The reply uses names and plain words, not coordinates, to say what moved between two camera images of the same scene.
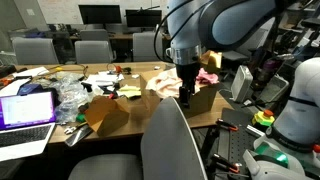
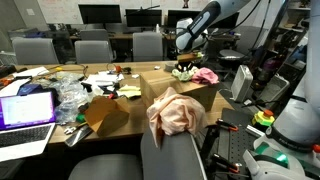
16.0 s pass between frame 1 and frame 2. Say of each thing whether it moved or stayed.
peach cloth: moved
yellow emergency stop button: stayed
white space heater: stayed
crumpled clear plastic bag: stayed
